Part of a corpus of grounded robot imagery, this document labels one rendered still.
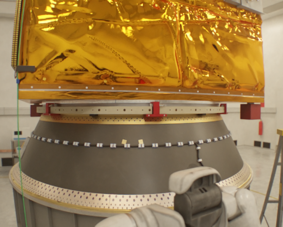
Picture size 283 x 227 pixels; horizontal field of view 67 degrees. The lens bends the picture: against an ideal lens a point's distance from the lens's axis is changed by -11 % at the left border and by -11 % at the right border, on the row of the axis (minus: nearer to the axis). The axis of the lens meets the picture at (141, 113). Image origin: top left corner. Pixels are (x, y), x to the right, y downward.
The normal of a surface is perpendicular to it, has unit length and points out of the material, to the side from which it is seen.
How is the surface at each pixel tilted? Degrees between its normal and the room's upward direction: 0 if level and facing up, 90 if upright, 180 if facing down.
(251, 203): 57
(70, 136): 62
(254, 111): 90
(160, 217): 89
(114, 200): 43
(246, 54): 88
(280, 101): 90
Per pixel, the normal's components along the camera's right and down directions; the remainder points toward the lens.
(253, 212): 0.41, -0.43
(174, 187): -0.85, -0.05
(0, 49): 0.43, 0.03
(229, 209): 0.49, -0.17
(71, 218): -0.28, 0.03
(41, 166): -0.48, -0.45
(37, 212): -0.51, 0.02
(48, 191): -0.29, -0.71
